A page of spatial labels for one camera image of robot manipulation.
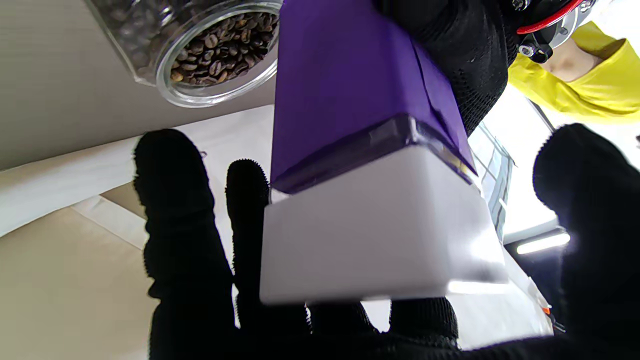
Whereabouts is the red left arm cable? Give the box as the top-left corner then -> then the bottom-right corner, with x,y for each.
516,0 -> 585,35

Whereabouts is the person in yellow shirt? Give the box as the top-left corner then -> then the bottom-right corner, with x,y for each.
507,20 -> 640,125

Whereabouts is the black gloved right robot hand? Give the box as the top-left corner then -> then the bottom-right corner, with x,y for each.
132,123 -> 640,360

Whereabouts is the white square jar lid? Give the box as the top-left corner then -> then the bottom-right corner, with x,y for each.
259,145 -> 510,306

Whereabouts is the purple square coffee jar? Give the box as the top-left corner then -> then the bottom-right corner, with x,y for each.
270,0 -> 478,195

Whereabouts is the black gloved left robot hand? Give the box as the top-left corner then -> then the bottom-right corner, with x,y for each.
372,0 -> 522,136

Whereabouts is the glass jar of coffee beans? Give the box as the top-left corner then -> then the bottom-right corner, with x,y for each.
85,0 -> 284,109

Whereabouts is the beige sofa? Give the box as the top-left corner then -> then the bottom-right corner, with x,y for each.
0,192 -> 161,360

